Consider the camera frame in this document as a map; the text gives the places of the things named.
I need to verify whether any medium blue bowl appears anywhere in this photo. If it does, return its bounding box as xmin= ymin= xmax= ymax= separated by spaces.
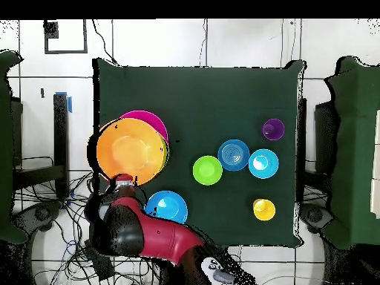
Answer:
xmin=144 ymin=190 xmax=189 ymax=225

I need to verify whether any green cloth covered side table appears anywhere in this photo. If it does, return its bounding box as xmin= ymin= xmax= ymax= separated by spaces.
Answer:
xmin=0 ymin=49 xmax=29 ymax=245
xmin=321 ymin=56 xmax=380 ymax=251

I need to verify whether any thin black cable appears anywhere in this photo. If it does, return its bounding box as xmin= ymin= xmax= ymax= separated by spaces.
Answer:
xmin=91 ymin=19 xmax=119 ymax=65

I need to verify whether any large orange bowl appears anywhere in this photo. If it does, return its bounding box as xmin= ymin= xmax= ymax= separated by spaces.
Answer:
xmin=96 ymin=117 xmax=168 ymax=186

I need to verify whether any large pink bowl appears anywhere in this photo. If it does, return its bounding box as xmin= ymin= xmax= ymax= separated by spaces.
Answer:
xmin=119 ymin=110 xmax=170 ymax=146

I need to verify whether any large green bowl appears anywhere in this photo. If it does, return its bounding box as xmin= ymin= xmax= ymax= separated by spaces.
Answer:
xmin=161 ymin=137 xmax=169 ymax=168

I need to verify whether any black square floor frame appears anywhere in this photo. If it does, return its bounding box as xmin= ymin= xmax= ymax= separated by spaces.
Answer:
xmin=43 ymin=19 xmax=89 ymax=55

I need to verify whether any dark grey chair base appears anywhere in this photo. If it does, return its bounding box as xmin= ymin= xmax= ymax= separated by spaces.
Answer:
xmin=298 ymin=203 xmax=335 ymax=235
xmin=13 ymin=201 xmax=62 ymax=235

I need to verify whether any dark green tablecloth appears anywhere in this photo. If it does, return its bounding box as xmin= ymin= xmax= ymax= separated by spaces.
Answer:
xmin=92 ymin=57 xmax=307 ymax=249

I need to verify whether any small green bowl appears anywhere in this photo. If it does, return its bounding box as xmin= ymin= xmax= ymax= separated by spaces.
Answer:
xmin=191 ymin=155 xmax=223 ymax=186

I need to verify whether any blue tape strip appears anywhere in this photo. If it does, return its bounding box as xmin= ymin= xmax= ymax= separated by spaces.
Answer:
xmin=55 ymin=91 xmax=73 ymax=114

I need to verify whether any purple cup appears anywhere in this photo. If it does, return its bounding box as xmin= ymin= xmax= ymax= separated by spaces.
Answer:
xmin=261 ymin=118 xmax=286 ymax=142

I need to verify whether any black metal frame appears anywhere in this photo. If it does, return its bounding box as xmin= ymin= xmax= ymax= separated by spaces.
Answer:
xmin=11 ymin=93 xmax=70 ymax=200

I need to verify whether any black power box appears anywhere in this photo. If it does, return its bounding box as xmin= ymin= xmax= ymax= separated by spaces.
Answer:
xmin=83 ymin=238 xmax=116 ymax=281

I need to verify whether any small light blue bowl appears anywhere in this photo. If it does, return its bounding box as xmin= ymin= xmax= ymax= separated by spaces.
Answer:
xmin=248 ymin=148 xmax=280 ymax=180

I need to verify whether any dark blue bowl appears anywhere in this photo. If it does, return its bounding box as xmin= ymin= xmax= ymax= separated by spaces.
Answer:
xmin=217 ymin=139 xmax=251 ymax=172

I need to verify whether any tangle of floor cables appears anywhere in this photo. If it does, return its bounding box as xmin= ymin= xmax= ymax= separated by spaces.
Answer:
xmin=13 ymin=155 xmax=161 ymax=285

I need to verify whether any yellow cup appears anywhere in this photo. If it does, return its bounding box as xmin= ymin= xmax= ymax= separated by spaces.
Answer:
xmin=252 ymin=198 xmax=276 ymax=222

